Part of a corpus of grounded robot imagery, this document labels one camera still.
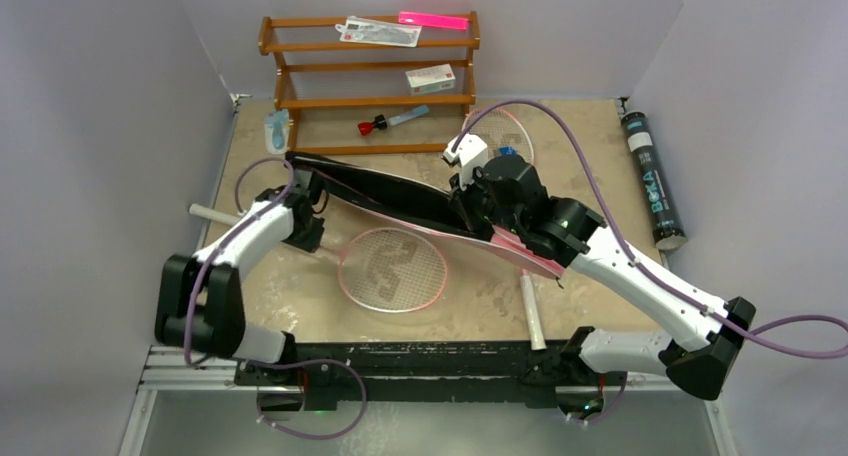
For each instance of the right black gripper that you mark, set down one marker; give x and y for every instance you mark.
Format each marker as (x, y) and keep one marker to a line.
(468, 210)

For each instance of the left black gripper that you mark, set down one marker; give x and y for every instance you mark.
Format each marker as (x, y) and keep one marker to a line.
(310, 241)

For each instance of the pink racket cover bag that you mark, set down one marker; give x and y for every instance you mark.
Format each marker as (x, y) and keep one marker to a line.
(420, 207)

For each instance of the pink badminton racket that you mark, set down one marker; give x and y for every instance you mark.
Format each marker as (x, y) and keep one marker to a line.
(383, 269)
(500, 128)

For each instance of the black shuttlecock tube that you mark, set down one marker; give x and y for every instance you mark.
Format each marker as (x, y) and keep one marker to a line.
(668, 233)

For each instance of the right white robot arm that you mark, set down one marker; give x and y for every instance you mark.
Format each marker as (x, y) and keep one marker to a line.
(695, 347)

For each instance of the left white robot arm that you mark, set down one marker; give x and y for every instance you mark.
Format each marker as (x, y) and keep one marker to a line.
(200, 305)

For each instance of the light blue glue stick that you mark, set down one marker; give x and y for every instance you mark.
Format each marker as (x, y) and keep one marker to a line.
(408, 115)

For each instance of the light blue packaged item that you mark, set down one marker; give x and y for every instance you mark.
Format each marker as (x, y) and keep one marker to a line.
(276, 131)

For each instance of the white red small box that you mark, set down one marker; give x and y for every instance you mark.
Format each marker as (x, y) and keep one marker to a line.
(430, 79)

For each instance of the wooden three-tier shelf rack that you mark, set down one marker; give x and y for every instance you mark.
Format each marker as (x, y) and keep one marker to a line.
(348, 84)

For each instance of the pink flat ruler package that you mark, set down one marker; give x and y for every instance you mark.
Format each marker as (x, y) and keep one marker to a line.
(436, 21)

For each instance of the clear plastic blister package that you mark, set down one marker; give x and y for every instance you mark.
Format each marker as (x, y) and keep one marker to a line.
(374, 32)

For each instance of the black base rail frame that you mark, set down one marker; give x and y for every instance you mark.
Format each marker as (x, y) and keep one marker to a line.
(419, 372)

